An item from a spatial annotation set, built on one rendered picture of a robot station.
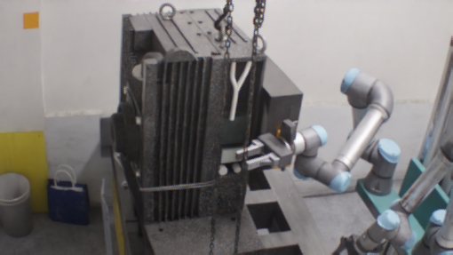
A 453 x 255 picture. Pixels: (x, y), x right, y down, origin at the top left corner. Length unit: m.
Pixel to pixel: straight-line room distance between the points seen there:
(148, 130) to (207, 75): 0.28
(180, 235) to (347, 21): 1.85
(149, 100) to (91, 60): 1.30
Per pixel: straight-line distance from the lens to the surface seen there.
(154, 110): 1.86
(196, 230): 2.17
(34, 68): 3.06
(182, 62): 1.82
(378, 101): 1.98
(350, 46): 3.48
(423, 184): 1.89
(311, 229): 2.62
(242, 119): 2.05
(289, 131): 1.74
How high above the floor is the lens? 2.39
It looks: 31 degrees down
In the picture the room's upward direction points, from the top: 7 degrees clockwise
